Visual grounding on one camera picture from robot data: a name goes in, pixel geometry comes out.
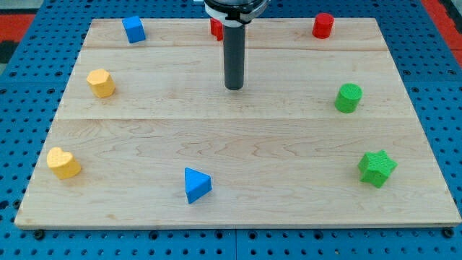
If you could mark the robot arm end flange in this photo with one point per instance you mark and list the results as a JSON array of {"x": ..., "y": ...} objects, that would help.
[{"x": 235, "y": 13}]

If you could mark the blue triangle block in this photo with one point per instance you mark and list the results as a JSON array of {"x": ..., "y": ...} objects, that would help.
[{"x": 197, "y": 184}]

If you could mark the wooden board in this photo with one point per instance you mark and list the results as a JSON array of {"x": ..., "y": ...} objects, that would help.
[{"x": 279, "y": 153}]

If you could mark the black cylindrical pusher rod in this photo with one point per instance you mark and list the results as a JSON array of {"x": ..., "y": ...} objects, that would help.
[{"x": 234, "y": 56}]

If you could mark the red block behind rod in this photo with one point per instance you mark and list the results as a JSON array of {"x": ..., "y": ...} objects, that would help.
[{"x": 216, "y": 29}]

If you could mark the green cylinder block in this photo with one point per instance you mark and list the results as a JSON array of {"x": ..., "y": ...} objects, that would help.
[{"x": 348, "y": 98}]

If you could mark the yellow hexagon block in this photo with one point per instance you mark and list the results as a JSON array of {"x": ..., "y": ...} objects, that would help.
[{"x": 101, "y": 83}]

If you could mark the blue cube block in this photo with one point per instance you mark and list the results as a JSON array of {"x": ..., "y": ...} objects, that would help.
[{"x": 134, "y": 29}]

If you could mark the red cylinder block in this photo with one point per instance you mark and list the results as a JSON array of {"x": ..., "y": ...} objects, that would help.
[{"x": 323, "y": 25}]

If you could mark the green star block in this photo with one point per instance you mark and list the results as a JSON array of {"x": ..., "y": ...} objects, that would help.
[{"x": 376, "y": 167}]

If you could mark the yellow heart block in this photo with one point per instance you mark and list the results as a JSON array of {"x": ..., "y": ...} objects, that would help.
[{"x": 62, "y": 164}]

